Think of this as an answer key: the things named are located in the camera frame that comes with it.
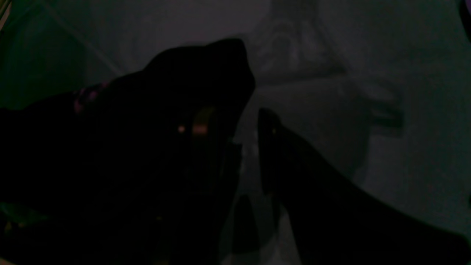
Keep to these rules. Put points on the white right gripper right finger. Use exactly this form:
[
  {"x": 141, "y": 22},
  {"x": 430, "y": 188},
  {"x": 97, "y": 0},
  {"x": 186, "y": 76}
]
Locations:
[{"x": 334, "y": 222}]

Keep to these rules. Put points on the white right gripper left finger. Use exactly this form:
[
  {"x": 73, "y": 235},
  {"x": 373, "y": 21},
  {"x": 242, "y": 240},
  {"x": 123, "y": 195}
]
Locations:
[{"x": 197, "y": 158}]

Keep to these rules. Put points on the black t-shirt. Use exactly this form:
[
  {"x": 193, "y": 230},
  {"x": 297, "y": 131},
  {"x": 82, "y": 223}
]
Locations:
[{"x": 93, "y": 171}]

